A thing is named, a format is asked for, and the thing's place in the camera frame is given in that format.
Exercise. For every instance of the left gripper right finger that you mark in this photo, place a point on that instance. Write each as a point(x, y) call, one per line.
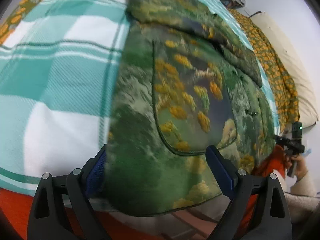
point(270, 218)

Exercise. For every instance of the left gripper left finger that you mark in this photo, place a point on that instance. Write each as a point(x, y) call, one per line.
point(48, 217)

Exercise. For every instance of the green landscape print garment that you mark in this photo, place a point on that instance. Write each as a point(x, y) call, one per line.
point(185, 82)

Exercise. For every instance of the right forearm white fleece sleeve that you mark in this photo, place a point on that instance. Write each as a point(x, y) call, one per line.
point(302, 199)

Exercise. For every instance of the right hand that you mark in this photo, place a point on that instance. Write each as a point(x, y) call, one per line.
point(301, 167)

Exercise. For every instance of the orange red trousers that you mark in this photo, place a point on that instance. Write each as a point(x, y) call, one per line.
point(15, 211)

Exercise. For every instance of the orange floral green quilt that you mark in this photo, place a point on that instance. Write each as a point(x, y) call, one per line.
point(91, 23)

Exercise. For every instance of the cream pillow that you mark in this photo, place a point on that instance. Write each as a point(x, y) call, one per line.
point(288, 55)

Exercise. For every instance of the teal white plaid bedsheet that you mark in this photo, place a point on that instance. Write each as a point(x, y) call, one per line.
point(56, 108)

